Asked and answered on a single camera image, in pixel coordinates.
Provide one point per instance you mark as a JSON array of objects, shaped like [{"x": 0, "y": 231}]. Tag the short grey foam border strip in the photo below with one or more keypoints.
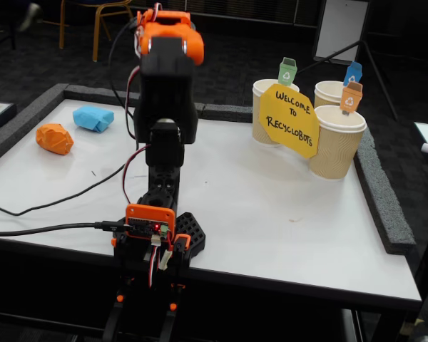
[{"x": 232, "y": 113}]

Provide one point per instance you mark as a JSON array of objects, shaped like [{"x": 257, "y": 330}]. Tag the orange paper wad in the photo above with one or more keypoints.
[{"x": 53, "y": 139}]

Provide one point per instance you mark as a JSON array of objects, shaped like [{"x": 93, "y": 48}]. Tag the paper cup with blue label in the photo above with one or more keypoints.
[{"x": 328, "y": 93}]

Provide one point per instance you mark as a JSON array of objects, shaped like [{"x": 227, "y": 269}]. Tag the black clamp orange knob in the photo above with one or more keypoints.
[
  {"x": 119, "y": 298},
  {"x": 172, "y": 306}
]

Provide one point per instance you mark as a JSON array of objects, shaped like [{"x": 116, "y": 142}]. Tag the wooden chair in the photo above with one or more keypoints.
[{"x": 97, "y": 35}]

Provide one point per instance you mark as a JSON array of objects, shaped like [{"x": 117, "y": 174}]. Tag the white side table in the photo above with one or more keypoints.
[{"x": 422, "y": 130}]

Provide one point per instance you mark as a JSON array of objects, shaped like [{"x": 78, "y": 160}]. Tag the orange recycling bin label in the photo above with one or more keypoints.
[{"x": 351, "y": 98}]

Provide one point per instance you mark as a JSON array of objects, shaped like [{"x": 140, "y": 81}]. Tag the paper cup with orange label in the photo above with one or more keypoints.
[{"x": 337, "y": 149}]

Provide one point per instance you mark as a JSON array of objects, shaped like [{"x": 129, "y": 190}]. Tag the yellow welcome sign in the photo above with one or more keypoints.
[{"x": 289, "y": 121}]

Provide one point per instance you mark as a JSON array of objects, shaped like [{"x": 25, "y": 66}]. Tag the orange controller board holder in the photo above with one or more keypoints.
[{"x": 150, "y": 215}]

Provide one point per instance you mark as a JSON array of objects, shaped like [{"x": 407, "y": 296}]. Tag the blue paper wad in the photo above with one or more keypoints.
[{"x": 91, "y": 117}]

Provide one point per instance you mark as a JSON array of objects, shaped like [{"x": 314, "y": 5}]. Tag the white board on stand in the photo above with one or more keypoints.
[{"x": 342, "y": 28}]

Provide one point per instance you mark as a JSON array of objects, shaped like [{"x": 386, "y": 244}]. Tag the orange and black robot arm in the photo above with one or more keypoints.
[{"x": 167, "y": 96}]

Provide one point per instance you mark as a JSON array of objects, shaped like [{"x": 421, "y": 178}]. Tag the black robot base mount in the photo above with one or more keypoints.
[{"x": 194, "y": 231}]

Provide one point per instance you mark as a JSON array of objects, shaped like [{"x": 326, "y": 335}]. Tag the green recycling bin label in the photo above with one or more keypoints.
[{"x": 287, "y": 73}]

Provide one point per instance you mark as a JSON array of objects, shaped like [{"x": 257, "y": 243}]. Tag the blue recycling bin label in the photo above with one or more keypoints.
[{"x": 353, "y": 75}]

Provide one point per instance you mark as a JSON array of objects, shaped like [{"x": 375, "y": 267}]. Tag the paper cup with green label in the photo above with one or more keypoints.
[{"x": 264, "y": 92}]

